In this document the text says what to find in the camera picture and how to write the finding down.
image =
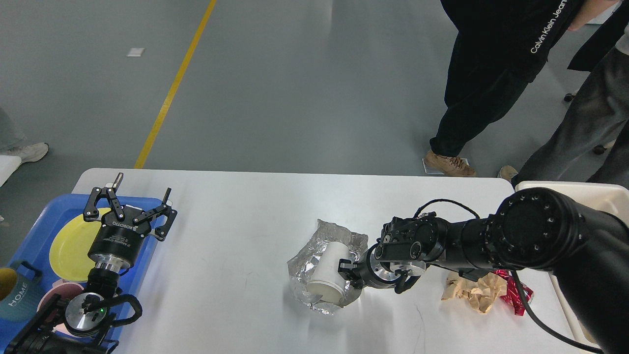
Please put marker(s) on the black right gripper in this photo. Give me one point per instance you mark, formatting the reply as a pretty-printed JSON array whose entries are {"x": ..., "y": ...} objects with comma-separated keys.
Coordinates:
[{"x": 369, "y": 272}]

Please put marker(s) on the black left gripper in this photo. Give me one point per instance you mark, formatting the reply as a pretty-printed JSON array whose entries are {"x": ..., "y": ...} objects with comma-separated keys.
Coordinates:
[{"x": 118, "y": 238}]

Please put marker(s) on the white paper cup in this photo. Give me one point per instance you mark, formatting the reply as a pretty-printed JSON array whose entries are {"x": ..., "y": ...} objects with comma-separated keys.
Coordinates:
[{"x": 326, "y": 282}]

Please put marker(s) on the yellow plastic plate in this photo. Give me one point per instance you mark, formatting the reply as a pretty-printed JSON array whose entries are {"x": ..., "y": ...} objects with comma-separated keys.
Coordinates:
[{"x": 74, "y": 240}]

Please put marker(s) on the pink mug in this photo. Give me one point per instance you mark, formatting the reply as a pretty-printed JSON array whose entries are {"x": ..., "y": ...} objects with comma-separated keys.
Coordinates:
[{"x": 67, "y": 290}]

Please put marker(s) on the brown paper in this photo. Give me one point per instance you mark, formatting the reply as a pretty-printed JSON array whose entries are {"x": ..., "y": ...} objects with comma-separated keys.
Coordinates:
[{"x": 481, "y": 294}]

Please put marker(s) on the teal green mug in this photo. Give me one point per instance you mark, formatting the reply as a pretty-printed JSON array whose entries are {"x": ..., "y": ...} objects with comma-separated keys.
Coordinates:
[{"x": 20, "y": 291}]

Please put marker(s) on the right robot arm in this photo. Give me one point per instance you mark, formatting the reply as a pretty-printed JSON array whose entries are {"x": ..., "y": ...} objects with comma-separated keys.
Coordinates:
[{"x": 536, "y": 228}]

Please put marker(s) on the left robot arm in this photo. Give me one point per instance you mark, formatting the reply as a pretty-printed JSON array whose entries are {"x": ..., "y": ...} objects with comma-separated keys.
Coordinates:
[{"x": 82, "y": 323}]

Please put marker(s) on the blue plastic tray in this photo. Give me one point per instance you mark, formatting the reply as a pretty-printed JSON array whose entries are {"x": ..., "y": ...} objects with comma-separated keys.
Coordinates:
[{"x": 35, "y": 249}]

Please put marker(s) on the white side table corner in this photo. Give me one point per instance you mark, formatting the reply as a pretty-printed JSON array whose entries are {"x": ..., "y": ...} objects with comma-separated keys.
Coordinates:
[{"x": 8, "y": 165}]

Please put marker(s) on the person with white sneaker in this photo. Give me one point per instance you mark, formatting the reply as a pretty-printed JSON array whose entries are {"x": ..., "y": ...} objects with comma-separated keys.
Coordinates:
[{"x": 13, "y": 142}]

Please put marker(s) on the red wrapper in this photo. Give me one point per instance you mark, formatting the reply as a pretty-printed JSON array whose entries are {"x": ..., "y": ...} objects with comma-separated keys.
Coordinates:
[{"x": 517, "y": 293}]

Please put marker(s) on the person in black clothes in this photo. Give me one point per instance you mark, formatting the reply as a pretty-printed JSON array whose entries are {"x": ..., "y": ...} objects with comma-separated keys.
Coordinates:
[{"x": 500, "y": 48}]

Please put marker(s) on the cream plastic bin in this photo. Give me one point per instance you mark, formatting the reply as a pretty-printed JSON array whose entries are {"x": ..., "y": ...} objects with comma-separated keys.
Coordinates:
[{"x": 611, "y": 198}]

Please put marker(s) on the person in grey trousers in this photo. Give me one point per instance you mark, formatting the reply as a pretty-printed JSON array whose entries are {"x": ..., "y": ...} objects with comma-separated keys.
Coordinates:
[{"x": 601, "y": 104}]

